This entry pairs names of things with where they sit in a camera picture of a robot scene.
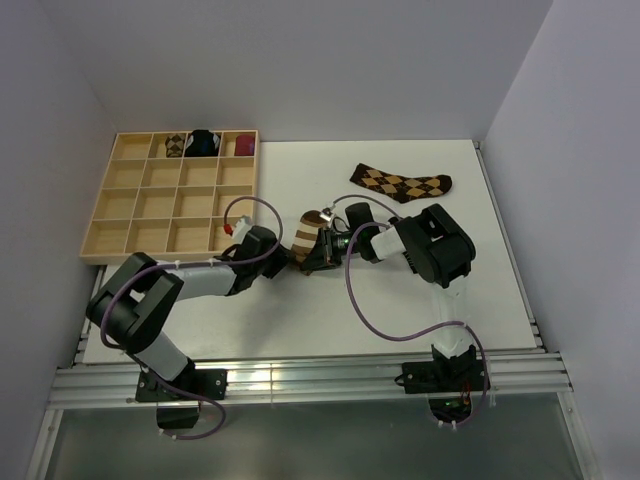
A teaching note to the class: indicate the rolled red sock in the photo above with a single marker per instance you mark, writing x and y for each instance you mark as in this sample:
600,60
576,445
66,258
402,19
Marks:
245,145

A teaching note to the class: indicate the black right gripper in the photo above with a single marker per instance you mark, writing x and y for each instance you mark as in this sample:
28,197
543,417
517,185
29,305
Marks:
323,256

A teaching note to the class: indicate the rolled argyle sock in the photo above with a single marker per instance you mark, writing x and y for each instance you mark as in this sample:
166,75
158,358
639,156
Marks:
174,145

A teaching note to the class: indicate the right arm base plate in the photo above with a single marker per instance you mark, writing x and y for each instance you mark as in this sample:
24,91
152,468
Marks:
449,382

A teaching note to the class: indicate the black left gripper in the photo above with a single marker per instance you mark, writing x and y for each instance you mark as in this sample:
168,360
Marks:
281,258

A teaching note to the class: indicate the wooden compartment tray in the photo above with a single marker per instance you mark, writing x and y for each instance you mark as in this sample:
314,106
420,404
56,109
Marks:
169,208

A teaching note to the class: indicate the rolled black blue sock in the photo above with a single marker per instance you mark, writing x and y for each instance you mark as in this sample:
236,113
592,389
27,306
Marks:
202,143

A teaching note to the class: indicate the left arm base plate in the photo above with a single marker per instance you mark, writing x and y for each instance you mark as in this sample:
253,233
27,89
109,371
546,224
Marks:
179,403

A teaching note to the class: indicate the tan brown striped sock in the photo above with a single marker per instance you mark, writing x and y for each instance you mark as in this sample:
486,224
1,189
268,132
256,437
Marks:
310,223

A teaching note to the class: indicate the brown argyle sock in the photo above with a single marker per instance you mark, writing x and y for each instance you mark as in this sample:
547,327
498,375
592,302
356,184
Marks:
400,188

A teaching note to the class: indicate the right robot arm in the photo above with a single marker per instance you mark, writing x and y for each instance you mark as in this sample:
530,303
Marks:
434,245

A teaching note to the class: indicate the aluminium rail frame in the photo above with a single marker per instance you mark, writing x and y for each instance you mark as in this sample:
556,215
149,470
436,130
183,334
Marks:
315,398

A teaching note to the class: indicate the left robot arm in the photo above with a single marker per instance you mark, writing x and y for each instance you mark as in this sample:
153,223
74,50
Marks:
132,307

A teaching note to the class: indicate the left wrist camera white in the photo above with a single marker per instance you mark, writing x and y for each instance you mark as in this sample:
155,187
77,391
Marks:
239,229

